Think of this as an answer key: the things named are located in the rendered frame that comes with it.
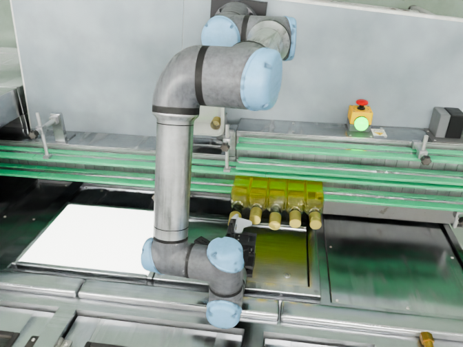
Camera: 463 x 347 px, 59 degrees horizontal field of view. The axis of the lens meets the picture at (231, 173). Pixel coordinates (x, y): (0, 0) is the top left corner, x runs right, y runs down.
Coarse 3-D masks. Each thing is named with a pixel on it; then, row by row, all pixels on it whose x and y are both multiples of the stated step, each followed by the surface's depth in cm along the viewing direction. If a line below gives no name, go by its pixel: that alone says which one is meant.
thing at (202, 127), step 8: (200, 112) 148; (208, 112) 148; (216, 112) 147; (224, 112) 140; (200, 120) 150; (208, 120) 149; (224, 120) 141; (200, 128) 147; (208, 128) 147; (224, 128) 143
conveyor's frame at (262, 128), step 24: (240, 120) 146; (264, 120) 146; (288, 120) 146; (0, 144) 154; (24, 144) 152; (48, 144) 151; (72, 144) 150; (96, 144) 150; (120, 144) 151; (144, 144) 151; (384, 144) 133; (408, 144) 132; (432, 144) 131; (456, 144) 130
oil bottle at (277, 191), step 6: (270, 180) 134; (276, 180) 134; (282, 180) 134; (270, 186) 131; (276, 186) 131; (282, 186) 131; (270, 192) 128; (276, 192) 128; (282, 192) 128; (270, 198) 125; (276, 198) 125; (282, 198) 125; (270, 204) 125; (282, 204) 125; (282, 210) 126
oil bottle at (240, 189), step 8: (240, 176) 136; (248, 176) 136; (240, 184) 132; (248, 184) 132; (232, 192) 128; (240, 192) 128; (248, 192) 128; (232, 200) 126; (240, 200) 126; (248, 200) 129
